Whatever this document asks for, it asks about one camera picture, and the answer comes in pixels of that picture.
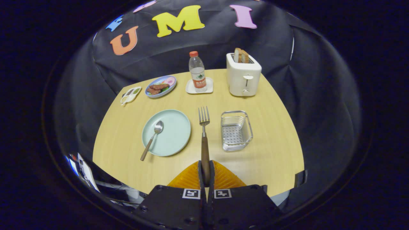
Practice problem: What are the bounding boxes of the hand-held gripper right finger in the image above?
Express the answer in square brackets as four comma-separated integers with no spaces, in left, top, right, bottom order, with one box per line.
[207,160,283,230]

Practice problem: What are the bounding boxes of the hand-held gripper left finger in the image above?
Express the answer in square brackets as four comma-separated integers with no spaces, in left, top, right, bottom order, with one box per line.
[133,160,208,230]

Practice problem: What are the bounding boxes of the wooden-handled metal fork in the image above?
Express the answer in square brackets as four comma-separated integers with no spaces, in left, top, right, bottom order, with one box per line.
[198,106,211,187]

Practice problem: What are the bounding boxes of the wooden-handled metal spoon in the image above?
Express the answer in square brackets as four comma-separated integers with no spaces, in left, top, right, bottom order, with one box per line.
[140,120,164,161]

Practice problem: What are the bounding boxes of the light green plate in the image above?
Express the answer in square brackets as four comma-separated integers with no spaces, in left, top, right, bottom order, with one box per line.
[142,109,191,157]

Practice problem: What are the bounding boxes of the white square coaster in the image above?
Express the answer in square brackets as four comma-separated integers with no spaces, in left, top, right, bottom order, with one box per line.
[185,77,214,94]

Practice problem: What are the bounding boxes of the blue food plate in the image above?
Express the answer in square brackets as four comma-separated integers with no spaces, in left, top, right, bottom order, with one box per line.
[145,75,177,98]

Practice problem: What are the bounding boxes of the clear water bottle red cap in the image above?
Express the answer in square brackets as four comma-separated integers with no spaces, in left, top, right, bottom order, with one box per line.
[189,51,207,93]

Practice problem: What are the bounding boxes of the white divided sauce dish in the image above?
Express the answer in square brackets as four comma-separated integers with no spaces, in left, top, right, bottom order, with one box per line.
[120,87,142,106]

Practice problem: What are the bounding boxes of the white toaster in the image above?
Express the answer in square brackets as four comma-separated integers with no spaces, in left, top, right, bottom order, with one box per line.
[226,53,262,97]

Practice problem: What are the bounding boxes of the black backdrop cloth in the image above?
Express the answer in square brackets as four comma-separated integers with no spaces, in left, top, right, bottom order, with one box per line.
[54,0,361,211]

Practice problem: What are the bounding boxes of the metal wire basket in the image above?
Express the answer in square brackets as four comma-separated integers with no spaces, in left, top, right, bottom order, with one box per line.
[221,111,253,152]

